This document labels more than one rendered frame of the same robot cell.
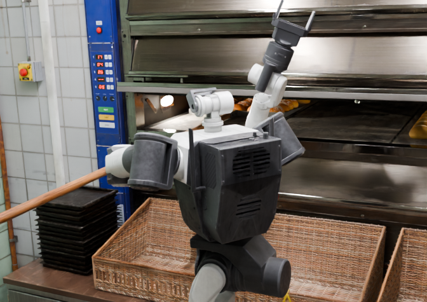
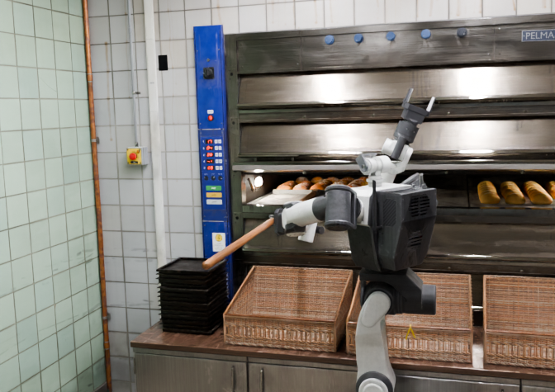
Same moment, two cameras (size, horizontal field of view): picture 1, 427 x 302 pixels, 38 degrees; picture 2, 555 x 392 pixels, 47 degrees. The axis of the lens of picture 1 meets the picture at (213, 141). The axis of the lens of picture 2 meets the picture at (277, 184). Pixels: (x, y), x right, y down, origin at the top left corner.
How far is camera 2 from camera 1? 96 cm
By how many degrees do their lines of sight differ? 12
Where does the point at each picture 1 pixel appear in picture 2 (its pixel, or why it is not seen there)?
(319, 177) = not seen: hidden behind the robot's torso
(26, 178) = (124, 257)
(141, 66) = (249, 148)
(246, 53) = (347, 135)
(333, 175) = not seen: hidden behind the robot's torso
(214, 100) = (378, 162)
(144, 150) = (339, 197)
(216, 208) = (395, 241)
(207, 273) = (376, 299)
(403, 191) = (483, 245)
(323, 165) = not seen: hidden behind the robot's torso
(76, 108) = (182, 188)
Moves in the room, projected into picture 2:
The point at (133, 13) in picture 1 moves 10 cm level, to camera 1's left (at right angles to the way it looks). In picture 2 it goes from (244, 102) to (225, 103)
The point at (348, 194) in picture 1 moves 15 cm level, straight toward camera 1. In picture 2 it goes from (438, 250) to (444, 257)
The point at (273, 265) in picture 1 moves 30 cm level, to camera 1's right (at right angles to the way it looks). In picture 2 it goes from (428, 289) to (502, 282)
